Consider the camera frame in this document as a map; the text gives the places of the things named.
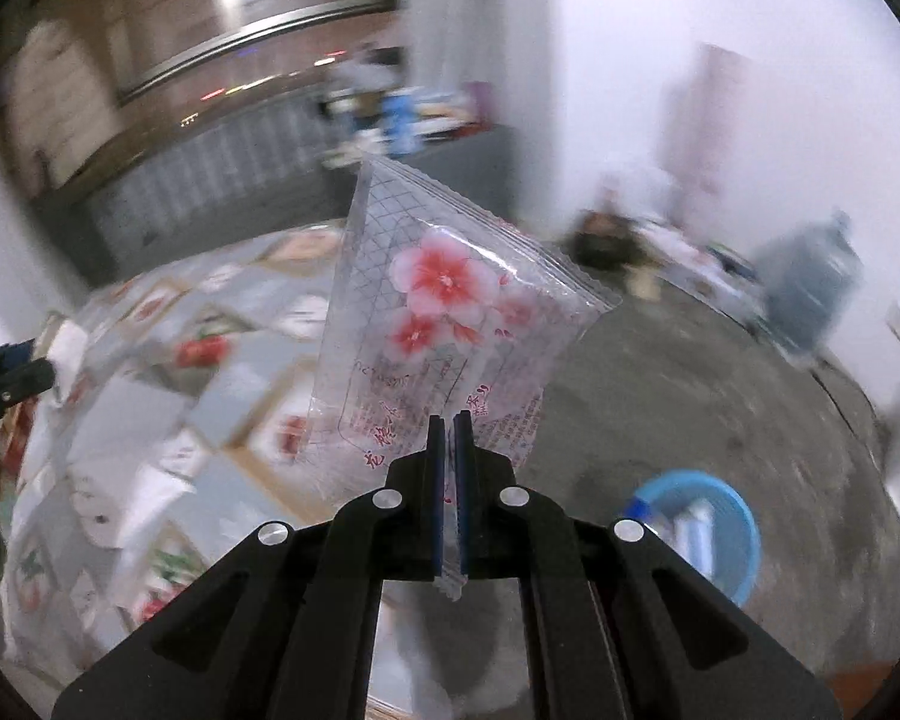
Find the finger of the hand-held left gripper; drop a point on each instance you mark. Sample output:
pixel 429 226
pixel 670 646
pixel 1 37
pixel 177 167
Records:
pixel 4 354
pixel 15 382

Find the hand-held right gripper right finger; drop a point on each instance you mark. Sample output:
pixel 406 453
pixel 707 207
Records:
pixel 461 480

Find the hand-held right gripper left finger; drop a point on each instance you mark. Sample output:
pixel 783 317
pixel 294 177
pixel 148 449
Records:
pixel 436 480

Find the clear flower-print plastic wrapper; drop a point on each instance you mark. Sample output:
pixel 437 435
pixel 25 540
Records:
pixel 435 300

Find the blue plastic wastebasket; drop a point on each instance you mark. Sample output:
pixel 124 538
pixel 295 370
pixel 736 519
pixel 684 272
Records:
pixel 742 540

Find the fruit-print tablecloth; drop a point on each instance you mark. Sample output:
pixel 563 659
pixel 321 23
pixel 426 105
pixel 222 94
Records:
pixel 217 390

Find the metal railing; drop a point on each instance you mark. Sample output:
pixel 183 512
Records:
pixel 232 142

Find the grey cabinet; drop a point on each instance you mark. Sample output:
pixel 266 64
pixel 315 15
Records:
pixel 465 165

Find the blue bottle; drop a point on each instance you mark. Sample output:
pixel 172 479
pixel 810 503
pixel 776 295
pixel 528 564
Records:
pixel 399 124

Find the large water jug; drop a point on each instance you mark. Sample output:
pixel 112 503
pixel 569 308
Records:
pixel 802 292

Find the pink rolled mat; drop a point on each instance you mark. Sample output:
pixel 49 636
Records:
pixel 709 120

